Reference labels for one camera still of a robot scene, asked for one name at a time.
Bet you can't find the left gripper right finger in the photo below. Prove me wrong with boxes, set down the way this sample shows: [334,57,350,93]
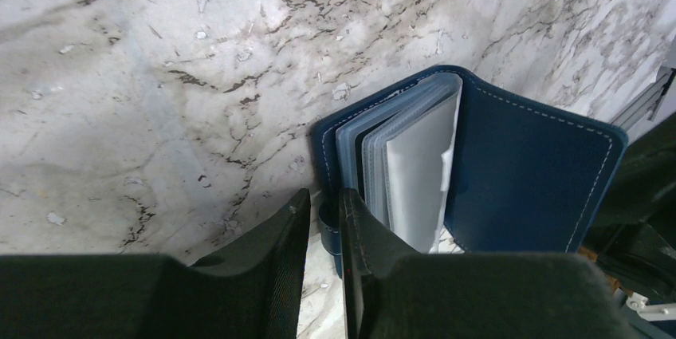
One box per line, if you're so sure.
[338,189,634,338]

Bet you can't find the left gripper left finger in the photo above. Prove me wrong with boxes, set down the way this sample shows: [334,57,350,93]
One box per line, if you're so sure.
[1,189,311,338]

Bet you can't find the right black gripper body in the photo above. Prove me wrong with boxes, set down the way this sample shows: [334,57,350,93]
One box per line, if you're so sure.
[583,116,675,303]

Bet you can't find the dark blue card holder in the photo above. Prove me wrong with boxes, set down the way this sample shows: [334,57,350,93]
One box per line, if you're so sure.
[311,65,628,266]

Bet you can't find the aluminium table frame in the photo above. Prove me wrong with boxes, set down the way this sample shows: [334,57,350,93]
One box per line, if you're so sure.
[610,66,675,132]

